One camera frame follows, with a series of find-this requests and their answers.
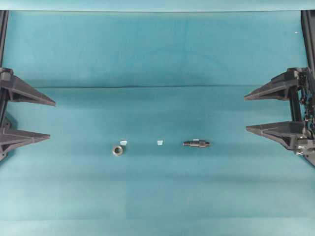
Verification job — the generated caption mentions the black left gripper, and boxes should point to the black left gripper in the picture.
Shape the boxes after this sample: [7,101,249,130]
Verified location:
[0,67,56,161]

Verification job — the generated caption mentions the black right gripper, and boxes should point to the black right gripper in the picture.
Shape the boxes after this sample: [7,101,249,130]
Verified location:
[244,67,315,166]

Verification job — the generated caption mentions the stepped steel shaft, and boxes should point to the stepped steel shaft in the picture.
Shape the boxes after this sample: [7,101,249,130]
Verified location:
[183,140,210,148]

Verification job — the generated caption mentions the black right frame rail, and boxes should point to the black right frame rail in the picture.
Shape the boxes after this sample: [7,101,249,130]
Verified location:
[301,10,315,72]

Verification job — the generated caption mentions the black frame rail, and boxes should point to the black frame rail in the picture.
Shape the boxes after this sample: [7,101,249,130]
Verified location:
[301,10,315,72]
[0,10,9,66]

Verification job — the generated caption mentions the black left frame rail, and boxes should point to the black left frame rail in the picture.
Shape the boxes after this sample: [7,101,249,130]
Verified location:
[0,10,9,66]

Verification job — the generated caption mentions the steel ring washer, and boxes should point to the steel ring washer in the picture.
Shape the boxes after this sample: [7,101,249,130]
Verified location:
[112,145,124,156]

